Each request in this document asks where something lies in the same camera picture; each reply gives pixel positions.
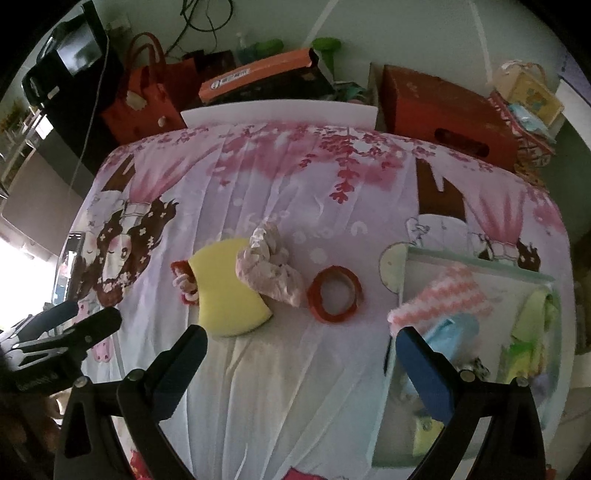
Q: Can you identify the red and white hair tie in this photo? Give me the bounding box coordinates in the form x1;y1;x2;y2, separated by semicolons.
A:
171;260;200;305

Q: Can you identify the black cable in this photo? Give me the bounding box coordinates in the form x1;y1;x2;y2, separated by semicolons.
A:
166;0;232;51

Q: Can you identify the red woven basket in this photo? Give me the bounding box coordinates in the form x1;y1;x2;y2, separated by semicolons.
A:
489;90;555;169

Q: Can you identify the printed pink bed sheet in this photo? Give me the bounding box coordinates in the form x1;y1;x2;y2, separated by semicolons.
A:
58;119;573;480

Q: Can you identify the pink striped cloth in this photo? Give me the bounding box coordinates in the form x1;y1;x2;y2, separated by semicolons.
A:
387;264;485;337

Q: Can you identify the clear plastic box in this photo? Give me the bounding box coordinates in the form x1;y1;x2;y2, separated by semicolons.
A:
373;244;561;469

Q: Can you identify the red gift bag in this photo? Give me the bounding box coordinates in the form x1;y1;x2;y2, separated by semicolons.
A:
100;32;199;146

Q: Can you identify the pink scrunchie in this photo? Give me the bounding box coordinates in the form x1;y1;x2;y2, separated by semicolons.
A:
235;222;303;308

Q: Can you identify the leopard print scrunchie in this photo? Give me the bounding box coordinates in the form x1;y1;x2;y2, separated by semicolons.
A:
457;355;492;381

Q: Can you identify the small green packet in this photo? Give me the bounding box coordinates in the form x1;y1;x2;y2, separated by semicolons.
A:
413;415;446;455

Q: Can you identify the red printed blanket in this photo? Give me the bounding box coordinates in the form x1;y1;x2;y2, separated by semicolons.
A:
128;450;155;480

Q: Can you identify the pack of blue masks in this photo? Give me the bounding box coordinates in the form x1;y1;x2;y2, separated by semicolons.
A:
508;104;550;134

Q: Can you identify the black computer monitor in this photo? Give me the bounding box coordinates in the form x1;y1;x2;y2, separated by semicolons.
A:
21;0;125;112

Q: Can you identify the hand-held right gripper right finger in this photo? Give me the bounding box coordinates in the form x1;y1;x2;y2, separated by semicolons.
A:
396;325;555;480

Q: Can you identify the person's left forearm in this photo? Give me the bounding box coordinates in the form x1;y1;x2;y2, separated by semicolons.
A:
9;394;63;462

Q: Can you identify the green cloth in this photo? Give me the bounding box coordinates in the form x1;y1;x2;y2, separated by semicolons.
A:
512;286;557;342

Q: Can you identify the red cardboard box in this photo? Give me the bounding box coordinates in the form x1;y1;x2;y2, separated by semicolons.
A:
381;65;520;171

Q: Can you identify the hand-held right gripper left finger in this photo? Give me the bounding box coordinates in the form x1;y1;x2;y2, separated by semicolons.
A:
53;324;208;480

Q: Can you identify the blue face mask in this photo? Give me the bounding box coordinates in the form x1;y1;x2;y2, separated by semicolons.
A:
422;316;481;402

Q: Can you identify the yellow ribboned gift box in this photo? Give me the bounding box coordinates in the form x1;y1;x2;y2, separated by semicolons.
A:
494;60;565;127

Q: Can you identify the black smartphone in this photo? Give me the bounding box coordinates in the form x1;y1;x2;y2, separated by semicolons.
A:
60;231;88;287

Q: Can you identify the red tape roll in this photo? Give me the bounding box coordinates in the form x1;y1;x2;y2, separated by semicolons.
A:
307;264;363;324

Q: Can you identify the green tissue pack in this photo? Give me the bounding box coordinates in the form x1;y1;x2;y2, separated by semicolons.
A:
499;339;546;381

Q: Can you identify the white headboard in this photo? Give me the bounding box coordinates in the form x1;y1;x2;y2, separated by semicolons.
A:
180;99;378;130

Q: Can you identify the yellow sponge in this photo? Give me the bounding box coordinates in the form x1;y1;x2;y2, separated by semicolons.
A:
190;239;273;339

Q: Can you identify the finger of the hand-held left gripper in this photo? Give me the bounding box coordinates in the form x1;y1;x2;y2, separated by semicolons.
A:
14;307;123;365
9;300;80;344

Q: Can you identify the clear pump bottle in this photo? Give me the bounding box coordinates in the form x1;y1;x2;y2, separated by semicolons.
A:
235;32;254;63

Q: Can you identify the white cable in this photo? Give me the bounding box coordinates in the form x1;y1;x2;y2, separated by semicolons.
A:
69;44;112;195

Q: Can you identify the orange lidded box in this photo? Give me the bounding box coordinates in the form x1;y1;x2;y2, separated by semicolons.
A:
198;47;335;104

